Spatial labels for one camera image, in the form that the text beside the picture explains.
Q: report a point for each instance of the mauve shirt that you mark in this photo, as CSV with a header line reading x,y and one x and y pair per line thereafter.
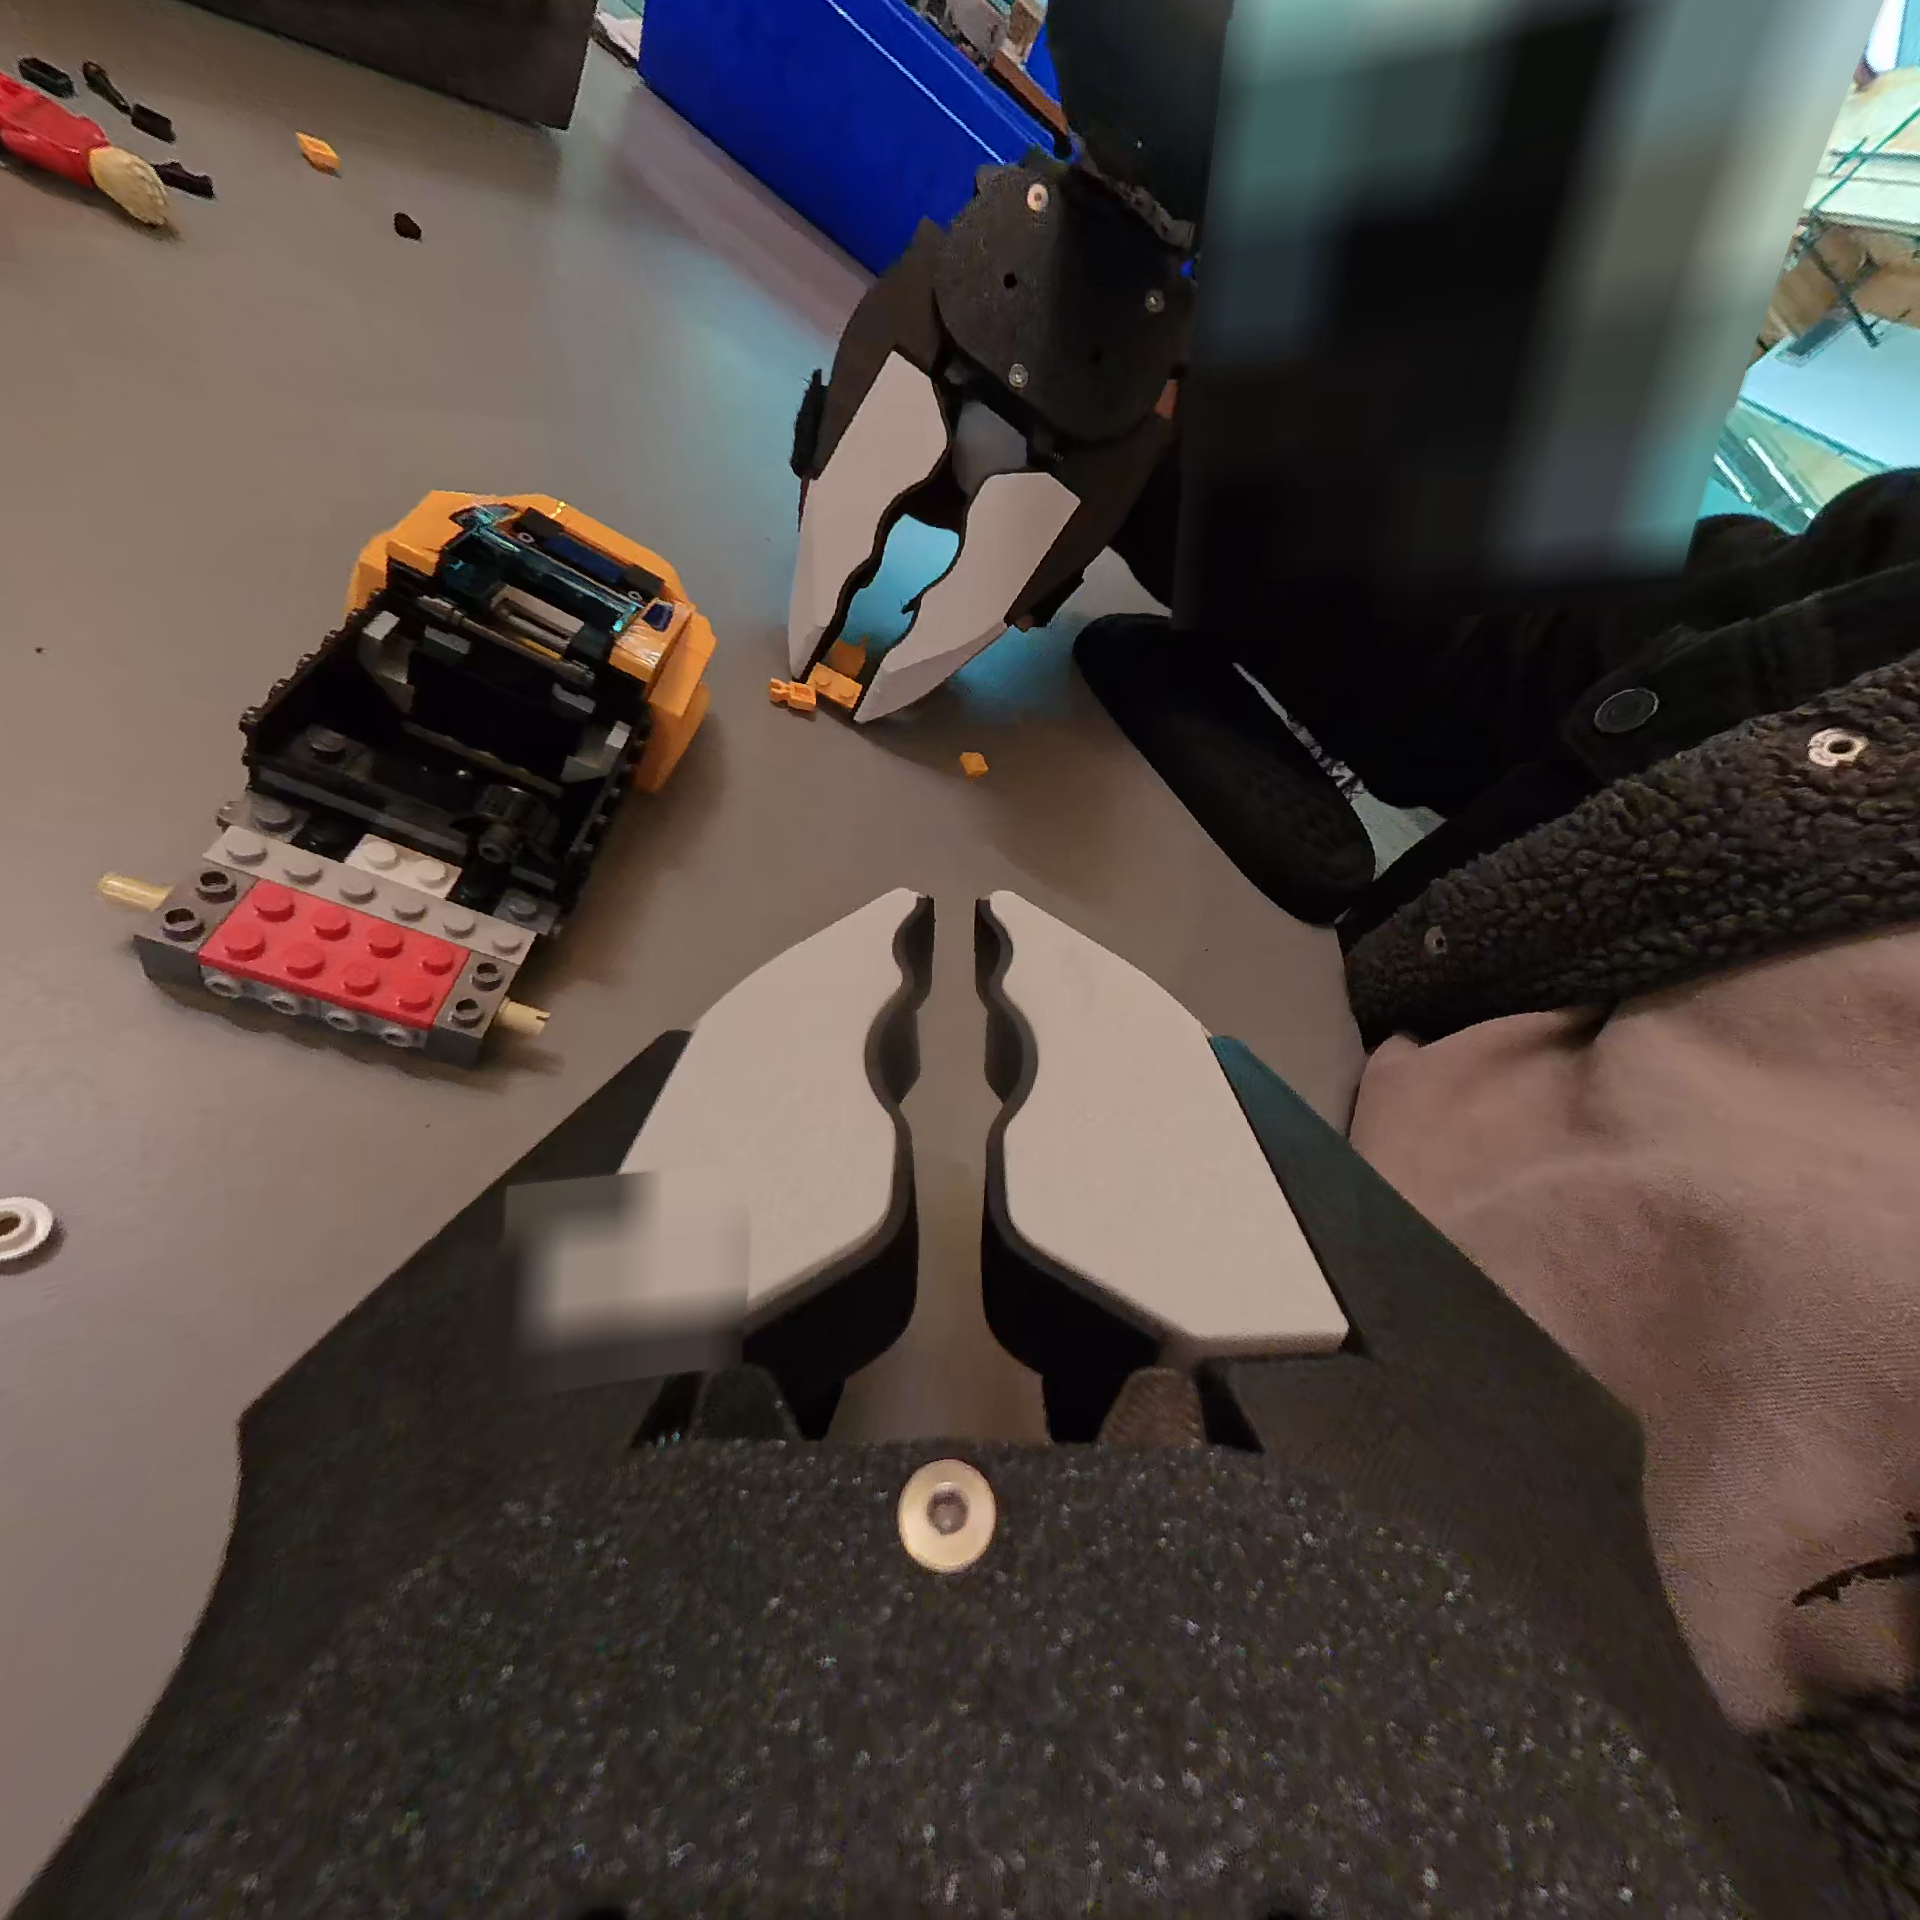
x,y
1650,1274

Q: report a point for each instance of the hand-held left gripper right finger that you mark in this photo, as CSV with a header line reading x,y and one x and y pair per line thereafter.
x,y
1155,1185

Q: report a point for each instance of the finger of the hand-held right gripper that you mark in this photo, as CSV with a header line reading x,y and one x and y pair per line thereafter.
x,y
863,450
1020,548

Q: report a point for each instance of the black fleece jacket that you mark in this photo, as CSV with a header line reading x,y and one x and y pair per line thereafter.
x,y
1650,871

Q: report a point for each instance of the blue plastic parts bin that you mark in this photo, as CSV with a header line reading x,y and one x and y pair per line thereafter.
x,y
810,120

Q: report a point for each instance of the orange lego car model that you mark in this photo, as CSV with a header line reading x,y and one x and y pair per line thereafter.
x,y
330,961

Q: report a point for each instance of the person's right forearm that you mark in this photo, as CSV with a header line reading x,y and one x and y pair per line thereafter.
x,y
1230,781

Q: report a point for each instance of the small orange square lego plate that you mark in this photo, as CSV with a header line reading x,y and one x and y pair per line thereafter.
x,y
316,152

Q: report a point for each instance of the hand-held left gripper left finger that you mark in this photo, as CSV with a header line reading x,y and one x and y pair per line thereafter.
x,y
794,1080

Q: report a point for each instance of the orange two-stud lego plate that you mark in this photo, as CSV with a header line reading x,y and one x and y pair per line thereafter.
x,y
825,690

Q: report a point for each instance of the scattered small lego pieces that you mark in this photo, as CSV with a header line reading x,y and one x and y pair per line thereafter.
x,y
27,1231

